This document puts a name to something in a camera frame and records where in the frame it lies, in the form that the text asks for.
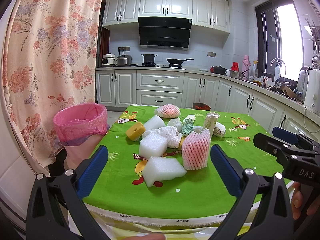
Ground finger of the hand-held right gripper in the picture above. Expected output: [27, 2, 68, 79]
[272, 126, 320, 152]
[253, 132, 310, 160]

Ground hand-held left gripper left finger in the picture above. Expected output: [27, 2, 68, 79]
[26, 145, 112, 240]

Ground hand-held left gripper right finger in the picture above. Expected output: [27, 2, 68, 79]
[210, 144, 294, 240]

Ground tall pink foam net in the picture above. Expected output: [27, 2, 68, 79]
[181, 128, 211, 171]

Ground patterned paper roll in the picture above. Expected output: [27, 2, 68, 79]
[212, 122, 226, 138]

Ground pink trash bin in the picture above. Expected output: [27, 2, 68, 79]
[53, 104, 110, 178]

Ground patterned paper tube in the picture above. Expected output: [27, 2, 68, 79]
[203, 112, 220, 137]

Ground yellow sponge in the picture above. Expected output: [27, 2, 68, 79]
[126, 122, 146, 141]

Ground teal striped foam net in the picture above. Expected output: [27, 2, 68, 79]
[180, 119, 195, 137]

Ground large white tissue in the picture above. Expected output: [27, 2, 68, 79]
[150, 126, 184, 148]

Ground large white foam block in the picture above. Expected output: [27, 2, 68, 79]
[143, 156, 187, 188]

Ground small white tissue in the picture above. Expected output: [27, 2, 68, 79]
[167, 117, 184, 133]

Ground person's right hand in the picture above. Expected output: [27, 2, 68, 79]
[291, 182, 320, 221]

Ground green printed tablecloth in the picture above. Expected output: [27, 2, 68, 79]
[82, 104, 294, 233]

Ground white electric kettle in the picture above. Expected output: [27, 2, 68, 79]
[304, 69, 320, 110]

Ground red plastic box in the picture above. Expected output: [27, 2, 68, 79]
[192, 102, 211, 111]

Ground chrome faucet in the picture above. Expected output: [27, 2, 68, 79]
[270, 58, 287, 80]

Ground steel bowl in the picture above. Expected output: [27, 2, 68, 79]
[229, 69, 245, 79]

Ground pink thermos flask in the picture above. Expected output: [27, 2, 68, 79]
[242, 55, 250, 80]

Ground dark casserole pot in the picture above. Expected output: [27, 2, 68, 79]
[210, 65, 227, 75]

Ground dark framed window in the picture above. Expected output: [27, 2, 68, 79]
[255, 0, 310, 82]

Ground hanging kitchen utensils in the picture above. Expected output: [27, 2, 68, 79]
[306, 20, 320, 68]

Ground white base cabinets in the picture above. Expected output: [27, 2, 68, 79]
[96, 66, 320, 143]

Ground white rice cooker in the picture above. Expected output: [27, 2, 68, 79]
[101, 53, 116, 67]

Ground floral curtain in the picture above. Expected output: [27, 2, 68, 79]
[4, 0, 106, 176]

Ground silver pressure cooker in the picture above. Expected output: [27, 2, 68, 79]
[116, 54, 132, 67]

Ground black wok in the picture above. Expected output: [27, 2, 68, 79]
[166, 58, 194, 67]

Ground gas stove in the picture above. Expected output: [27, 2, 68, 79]
[137, 64, 187, 70]

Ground black range hood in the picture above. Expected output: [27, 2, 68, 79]
[138, 17, 193, 51]

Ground white wall cabinet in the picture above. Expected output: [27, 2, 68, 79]
[139, 0, 193, 18]
[192, 0, 230, 33]
[102, 0, 142, 27]

